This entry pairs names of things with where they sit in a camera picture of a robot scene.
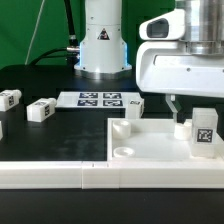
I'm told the white square table top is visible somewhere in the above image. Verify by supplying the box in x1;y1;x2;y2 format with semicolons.
107;118;224;161

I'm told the black thick cable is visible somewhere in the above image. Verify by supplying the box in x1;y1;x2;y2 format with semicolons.
63;0;78;66

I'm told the thin white cable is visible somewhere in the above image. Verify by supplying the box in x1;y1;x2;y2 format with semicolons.
23;0;46;66

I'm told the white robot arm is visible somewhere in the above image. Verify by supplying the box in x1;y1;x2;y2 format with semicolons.
75;0;224;105

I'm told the black side cable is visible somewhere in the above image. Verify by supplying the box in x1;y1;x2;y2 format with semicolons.
28;47;80;66

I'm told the white marker plate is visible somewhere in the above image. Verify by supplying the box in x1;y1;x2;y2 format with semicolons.
56;91;140;109

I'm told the white front fence rail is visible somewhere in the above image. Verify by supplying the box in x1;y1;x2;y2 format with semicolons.
0;161;224;189

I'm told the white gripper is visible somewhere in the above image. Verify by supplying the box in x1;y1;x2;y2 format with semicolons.
136;9;224;123

